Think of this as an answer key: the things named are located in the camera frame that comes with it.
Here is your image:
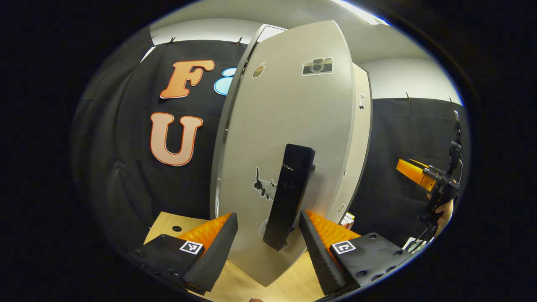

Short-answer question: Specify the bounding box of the white shoe cabinet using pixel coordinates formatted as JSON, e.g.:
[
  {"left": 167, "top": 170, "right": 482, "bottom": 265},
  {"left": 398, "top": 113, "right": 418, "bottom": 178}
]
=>
[{"left": 209, "top": 23, "right": 290, "bottom": 221}]

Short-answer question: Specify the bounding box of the black backdrop cloth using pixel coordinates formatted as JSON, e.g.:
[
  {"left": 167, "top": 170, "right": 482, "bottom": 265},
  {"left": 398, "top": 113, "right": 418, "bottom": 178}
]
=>
[{"left": 71, "top": 38, "right": 466, "bottom": 248}]

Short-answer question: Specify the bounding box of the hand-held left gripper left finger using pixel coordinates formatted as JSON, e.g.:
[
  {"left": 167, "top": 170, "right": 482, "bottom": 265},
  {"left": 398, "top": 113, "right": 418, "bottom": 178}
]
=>
[{"left": 135, "top": 212, "right": 238, "bottom": 295}]

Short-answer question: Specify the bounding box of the black door handle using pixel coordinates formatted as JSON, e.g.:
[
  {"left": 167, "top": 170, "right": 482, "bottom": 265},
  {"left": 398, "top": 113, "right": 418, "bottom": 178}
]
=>
[{"left": 263, "top": 144, "right": 316, "bottom": 251}]

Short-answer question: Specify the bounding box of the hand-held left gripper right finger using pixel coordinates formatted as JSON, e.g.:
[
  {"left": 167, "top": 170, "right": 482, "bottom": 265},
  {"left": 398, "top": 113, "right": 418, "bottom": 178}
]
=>
[{"left": 299, "top": 210, "right": 414, "bottom": 296}]

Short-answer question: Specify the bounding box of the white shoe cabinet door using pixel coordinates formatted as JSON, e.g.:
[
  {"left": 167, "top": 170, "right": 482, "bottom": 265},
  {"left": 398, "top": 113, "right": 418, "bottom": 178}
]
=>
[
  {"left": 212, "top": 20, "right": 357, "bottom": 288},
  {"left": 331, "top": 62, "right": 373, "bottom": 223}
]

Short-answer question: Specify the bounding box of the ceiling light panel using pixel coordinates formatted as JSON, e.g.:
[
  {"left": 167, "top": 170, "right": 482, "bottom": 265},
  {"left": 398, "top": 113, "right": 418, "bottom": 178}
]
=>
[{"left": 331, "top": 0, "right": 391, "bottom": 26}]

